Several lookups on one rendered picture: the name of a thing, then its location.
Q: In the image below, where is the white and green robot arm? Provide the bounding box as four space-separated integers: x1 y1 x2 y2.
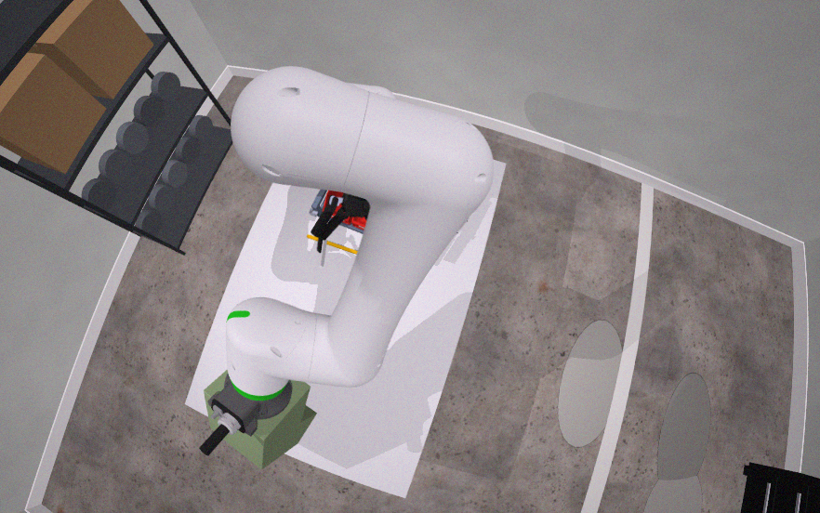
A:
199 66 494 455

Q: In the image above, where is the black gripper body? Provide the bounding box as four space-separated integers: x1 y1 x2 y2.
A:
341 193 370 217

